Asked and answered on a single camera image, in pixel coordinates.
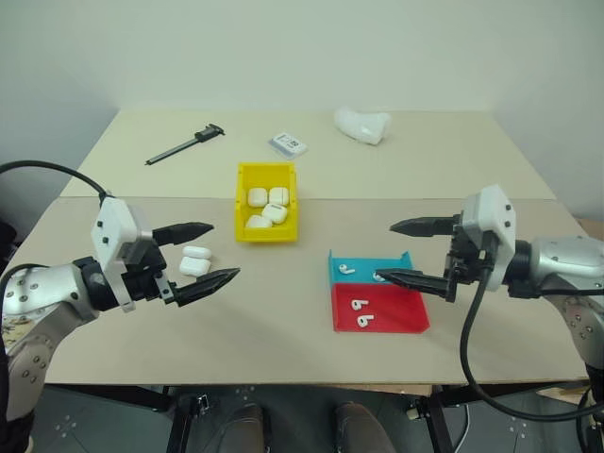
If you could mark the black vernier caliper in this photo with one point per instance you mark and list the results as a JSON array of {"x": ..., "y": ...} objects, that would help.
[{"x": 189, "y": 143}]

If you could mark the red plastic tray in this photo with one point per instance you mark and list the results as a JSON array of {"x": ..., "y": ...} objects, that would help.
[{"x": 396, "y": 307}]

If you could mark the white crumpled plastic bag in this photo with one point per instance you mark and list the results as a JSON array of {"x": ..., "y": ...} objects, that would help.
[{"x": 363, "y": 123}]

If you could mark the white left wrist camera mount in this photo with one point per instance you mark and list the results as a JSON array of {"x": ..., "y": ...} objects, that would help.
[{"x": 113, "y": 226}]

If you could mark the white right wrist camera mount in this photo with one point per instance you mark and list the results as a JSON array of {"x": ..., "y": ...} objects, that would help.
[{"x": 491, "y": 212}]

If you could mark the black table frame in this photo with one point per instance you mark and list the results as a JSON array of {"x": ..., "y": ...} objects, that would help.
[{"x": 181, "y": 424}]

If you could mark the teal plastic tray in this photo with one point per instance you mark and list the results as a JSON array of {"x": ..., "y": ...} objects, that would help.
[{"x": 365, "y": 264}]

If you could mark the small white printed box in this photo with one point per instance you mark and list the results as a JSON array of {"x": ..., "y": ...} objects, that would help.
[{"x": 288, "y": 144}]

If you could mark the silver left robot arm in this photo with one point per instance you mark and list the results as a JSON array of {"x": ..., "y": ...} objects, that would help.
[{"x": 45, "y": 302}]

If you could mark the yellow plastic bin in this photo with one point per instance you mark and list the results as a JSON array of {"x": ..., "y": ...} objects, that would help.
[{"x": 245, "y": 207}]

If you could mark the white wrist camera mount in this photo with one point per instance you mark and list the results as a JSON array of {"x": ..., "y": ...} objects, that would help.
[
  {"x": 491, "y": 212},
  {"x": 113, "y": 226}
]

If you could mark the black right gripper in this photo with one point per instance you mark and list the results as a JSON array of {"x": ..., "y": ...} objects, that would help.
[{"x": 469, "y": 259}]

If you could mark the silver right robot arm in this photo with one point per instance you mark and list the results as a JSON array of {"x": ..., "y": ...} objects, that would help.
[{"x": 561, "y": 259}]

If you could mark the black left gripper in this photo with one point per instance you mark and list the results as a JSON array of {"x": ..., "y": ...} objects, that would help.
[{"x": 144, "y": 278}]

